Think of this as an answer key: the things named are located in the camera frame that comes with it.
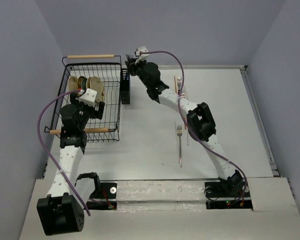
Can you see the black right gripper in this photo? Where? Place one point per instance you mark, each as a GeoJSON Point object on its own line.
{"type": "Point", "coordinates": [133, 66]}

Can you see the yellow brown plate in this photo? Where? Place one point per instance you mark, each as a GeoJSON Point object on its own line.
{"type": "Point", "coordinates": [79, 82]}

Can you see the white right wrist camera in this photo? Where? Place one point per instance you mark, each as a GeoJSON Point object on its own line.
{"type": "Point", "coordinates": [141, 54]}

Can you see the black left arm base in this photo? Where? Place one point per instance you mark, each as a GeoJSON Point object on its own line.
{"type": "Point", "coordinates": [104, 199]}

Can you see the teal green plate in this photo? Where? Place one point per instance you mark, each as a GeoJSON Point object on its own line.
{"type": "Point", "coordinates": [84, 84]}

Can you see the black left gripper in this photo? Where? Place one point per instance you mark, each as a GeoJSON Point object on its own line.
{"type": "Point", "coordinates": [95, 114]}

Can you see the silver fork black riveted handle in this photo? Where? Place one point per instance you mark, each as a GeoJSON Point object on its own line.
{"type": "Point", "coordinates": [179, 83]}

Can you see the black perforated utensil caddy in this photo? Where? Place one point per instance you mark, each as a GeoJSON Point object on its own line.
{"type": "Point", "coordinates": [125, 87]}

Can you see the all silver fork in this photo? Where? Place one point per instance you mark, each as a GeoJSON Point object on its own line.
{"type": "Point", "coordinates": [179, 134]}

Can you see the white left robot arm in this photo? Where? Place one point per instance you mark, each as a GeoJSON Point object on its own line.
{"type": "Point", "coordinates": [63, 209]}

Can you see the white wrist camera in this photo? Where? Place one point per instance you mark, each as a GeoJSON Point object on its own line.
{"type": "Point", "coordinates": [88, 96]}
{"type": "Point", "coordinates": [141, 54]}

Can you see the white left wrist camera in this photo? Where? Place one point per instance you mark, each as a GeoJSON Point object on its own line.
{"type": "Point", "coordinates": [88, 96]}

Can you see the black wire dish rack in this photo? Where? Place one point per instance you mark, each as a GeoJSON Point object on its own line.
{"type": "Point", "coordinates": [110, 73]}

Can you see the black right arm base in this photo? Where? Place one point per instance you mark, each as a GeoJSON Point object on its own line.
{"type": "Point", "coordinates": [222, 199]}

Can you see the plain cream plate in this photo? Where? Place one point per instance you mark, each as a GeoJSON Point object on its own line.
{"type": "Point", "coordinates": [88, 83]}

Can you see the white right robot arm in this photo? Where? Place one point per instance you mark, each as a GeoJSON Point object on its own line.
{"type": "Point", "coordinates": [197, 117]}

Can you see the orange wooden chopstick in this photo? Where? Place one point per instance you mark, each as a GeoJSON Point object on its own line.
{"type": "Point", "coordinates": [176, 85]}

